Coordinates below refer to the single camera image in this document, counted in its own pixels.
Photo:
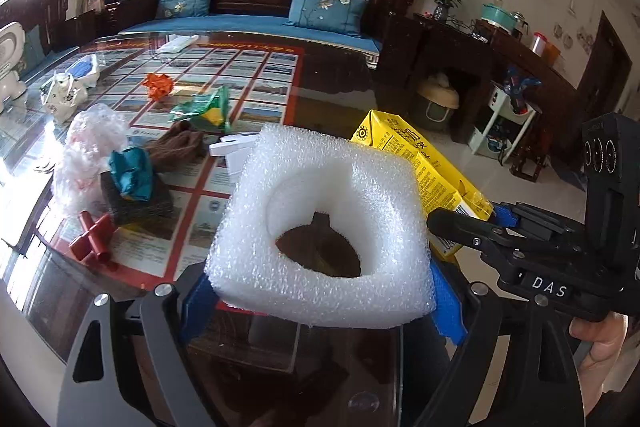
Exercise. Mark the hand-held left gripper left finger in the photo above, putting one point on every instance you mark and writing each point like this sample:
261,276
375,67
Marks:
199,304

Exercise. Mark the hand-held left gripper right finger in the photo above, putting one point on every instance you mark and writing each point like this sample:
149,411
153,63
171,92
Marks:
447,309

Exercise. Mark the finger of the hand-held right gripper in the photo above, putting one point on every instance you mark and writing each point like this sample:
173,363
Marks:
460,227
507,214

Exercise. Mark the white foam block with hole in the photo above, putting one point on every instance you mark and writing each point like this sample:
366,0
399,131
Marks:
250,217

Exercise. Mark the yellow drink carton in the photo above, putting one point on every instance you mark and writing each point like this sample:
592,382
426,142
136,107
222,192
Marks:
400,137

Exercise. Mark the orange paper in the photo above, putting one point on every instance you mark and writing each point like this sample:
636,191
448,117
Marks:
157,86

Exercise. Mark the person's right hand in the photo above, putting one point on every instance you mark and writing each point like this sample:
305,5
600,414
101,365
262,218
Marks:
597,347

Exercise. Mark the white stool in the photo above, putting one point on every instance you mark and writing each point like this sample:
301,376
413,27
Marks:
500,127

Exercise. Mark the dark scouring pad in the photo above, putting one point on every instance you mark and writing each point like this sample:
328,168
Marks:
142,209

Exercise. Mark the blue toy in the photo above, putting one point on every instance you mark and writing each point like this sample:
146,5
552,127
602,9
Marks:
520,89

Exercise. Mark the dark wooden door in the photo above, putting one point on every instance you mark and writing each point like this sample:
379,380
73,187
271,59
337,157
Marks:
602,67

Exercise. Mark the dark wooden side cabinet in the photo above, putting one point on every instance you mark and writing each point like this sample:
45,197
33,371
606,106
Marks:
540,77

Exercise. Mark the crumpled teal paper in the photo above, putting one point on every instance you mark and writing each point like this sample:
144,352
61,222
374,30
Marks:
132,174

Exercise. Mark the small white box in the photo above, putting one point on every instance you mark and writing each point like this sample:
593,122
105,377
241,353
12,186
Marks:
230,149

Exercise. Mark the brown cloth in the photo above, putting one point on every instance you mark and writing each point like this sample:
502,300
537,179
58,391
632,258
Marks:
177,143

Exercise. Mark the clear plastic jar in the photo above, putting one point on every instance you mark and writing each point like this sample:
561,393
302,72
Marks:
538,44

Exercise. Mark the metal kettle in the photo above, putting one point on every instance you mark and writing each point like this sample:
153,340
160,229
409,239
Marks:
520,26

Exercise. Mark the crumpled clear plastic bag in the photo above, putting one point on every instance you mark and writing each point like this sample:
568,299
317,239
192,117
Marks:
82,147

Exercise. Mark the green snack wrapper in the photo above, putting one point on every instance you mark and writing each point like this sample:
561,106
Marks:
205,107

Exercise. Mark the teal cooking pot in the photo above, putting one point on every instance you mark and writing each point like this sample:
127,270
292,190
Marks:
497,17

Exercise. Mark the white patterned plastic bag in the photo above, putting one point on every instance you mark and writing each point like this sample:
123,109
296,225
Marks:
62,99

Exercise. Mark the flat white packet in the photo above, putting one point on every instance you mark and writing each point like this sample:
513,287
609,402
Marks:
177,44

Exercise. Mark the blue and white plastic bag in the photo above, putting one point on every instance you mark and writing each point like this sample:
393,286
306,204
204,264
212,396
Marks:
84,69

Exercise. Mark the blue sofa seat mat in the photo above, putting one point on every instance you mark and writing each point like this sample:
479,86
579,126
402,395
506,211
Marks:
240,26

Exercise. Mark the teal floral cushion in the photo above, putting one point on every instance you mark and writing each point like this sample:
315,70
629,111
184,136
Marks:
34,49

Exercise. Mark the white robot toy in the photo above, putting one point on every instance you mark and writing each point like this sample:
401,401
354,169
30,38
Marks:
10,62

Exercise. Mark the dark wooden armchair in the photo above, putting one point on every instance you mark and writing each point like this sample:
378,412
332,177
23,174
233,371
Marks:
47,12

